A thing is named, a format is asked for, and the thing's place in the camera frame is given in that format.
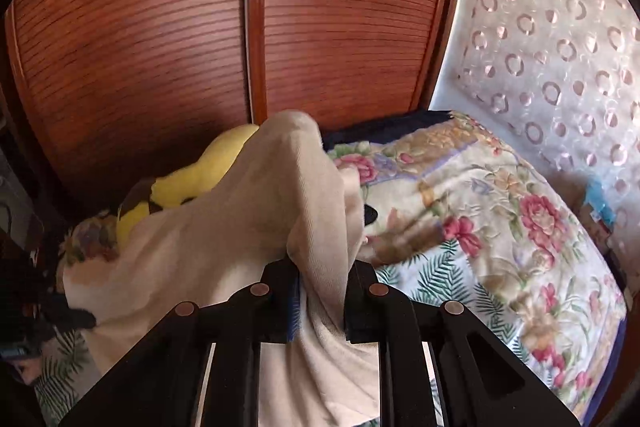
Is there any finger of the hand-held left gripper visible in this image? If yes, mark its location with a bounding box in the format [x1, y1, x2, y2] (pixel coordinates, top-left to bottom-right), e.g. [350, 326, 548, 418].
[42, 302, 97, 331]

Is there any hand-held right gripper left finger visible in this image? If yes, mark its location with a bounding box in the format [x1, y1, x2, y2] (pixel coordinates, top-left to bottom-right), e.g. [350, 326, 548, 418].
[60, 259, 302, 427]

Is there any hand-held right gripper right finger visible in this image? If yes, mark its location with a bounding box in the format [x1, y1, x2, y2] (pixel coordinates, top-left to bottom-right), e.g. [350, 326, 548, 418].
[344, 263, 582, 427]

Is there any beige printed t-shirt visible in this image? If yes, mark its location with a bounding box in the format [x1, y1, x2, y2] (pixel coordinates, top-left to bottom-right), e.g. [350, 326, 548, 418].
[62, 109, 381, 427]

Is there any floral quilt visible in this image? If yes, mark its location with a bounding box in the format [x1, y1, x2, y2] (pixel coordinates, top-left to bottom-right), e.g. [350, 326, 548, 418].
[35, 112, 628, 427]

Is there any yellow plush toy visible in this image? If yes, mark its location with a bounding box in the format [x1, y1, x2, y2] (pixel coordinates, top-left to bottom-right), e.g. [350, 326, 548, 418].
[116, 124, 261, 253]

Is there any blue carton box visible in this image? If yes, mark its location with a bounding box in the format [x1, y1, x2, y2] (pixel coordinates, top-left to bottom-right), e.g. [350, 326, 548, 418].
[582, 179, 621, 233]

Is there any wooden louvred wardrobe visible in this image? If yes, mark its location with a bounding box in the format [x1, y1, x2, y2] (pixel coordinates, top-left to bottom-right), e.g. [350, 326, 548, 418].
[5, 0, 471, 228]

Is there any circle-patterned sheer curtain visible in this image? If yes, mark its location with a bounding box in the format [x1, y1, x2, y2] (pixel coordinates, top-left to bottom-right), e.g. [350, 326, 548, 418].
[452, 0, 640, 238]

